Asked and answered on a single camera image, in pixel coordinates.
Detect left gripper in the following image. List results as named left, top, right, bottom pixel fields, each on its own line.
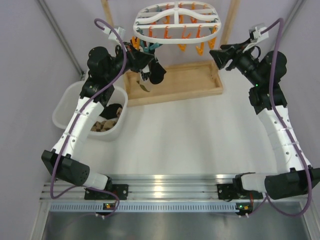
left=104, top=41, right=154, bottom=82

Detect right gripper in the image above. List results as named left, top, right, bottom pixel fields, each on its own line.
left=210, top=37, right=264, bottom=87

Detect black sock white stripes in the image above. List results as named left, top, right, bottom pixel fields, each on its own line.
left=149, top=61, right=167, bottom=85

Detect teal clothespin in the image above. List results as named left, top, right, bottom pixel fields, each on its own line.
left=145, top=42, right=162, bottom=55
left=139, top=39, right=148, bottom=49

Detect white clip hanger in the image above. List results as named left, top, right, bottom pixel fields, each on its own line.
left=132, top=0, right=222, bottom=45

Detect black white patterned sock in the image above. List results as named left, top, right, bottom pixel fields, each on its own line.
left=140, top=65, right=151, bottom=82

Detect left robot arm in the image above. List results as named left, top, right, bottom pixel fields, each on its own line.
left=41, top=43, right=155, bottom=199

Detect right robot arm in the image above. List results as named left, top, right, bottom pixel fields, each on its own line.
left=209, top=41, right=320, bottom=200

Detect orange clothespin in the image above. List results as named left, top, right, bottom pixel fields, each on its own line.
left=177, top=24, right=192, bottom=53
left=207, top=25, right=218, bottom=50
left=163, top=25, right=172, bottom=39
left=131, top=36, right=140, bottom=51
left=195, top=24, right=206, bottom=56

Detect beige sock with leaf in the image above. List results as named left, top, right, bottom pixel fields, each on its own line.
left=136, top=79, right=153, bottom=93

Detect wooden tray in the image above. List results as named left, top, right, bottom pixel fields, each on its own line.
left=123, top=60, right=224, bottom=107

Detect brown checkered sock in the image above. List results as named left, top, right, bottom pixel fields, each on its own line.
left=91, top=107, right=123, bottom=133

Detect white plastic bin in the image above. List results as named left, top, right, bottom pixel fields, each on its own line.
left=52, top=81, right=128, bottom=142

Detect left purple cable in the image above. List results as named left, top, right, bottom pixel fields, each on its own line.
left=50, top=18, right=130, bottom=218

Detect purple cable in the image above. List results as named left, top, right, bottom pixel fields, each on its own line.
left=251, top=17, right=313, bottom=217
left=50, top=18, right=130, bottom=218

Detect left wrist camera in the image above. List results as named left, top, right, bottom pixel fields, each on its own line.
left=103, top=26, right=126, bottom=42

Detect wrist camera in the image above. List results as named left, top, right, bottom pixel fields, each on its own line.
left=243, top=23, right=269, bottom=52
left=103, top=26, right=126, bottom=42

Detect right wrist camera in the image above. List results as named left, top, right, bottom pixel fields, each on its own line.
left=243, top=23, right=269, bottom=52

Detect left wooden post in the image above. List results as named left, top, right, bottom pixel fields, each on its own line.
left=100, top=0, right=115, bottom=27

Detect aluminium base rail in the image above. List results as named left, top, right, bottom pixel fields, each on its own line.
left=39, top=173, right=313, bottom=213

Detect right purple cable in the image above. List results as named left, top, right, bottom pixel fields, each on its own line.
left=251, top=17, right=313, bottom=217

